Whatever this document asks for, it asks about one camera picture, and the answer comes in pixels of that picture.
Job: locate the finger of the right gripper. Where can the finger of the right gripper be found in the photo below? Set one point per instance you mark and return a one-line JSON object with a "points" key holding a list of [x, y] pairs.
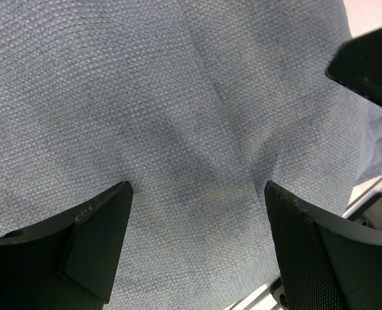
{"points": [[357, 65]]}

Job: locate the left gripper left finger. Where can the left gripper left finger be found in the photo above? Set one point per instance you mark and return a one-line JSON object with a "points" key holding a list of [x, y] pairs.
{"points": [[67, 261]]}

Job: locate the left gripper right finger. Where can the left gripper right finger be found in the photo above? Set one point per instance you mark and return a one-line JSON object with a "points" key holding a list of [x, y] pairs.
{"points": [[325, 261]]}

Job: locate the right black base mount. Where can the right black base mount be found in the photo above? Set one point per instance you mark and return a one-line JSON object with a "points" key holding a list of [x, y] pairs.
{"points": [[370, 213]]}

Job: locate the aluminium mounting rail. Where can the aluminium mounting rail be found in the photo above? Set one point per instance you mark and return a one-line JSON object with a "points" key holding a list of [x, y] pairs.
{"points": [[360, 194]]}

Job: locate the blue pillow cover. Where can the blue pillow cover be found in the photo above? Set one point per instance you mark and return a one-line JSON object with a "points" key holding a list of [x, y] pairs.
{"points": [[196, 103]]}

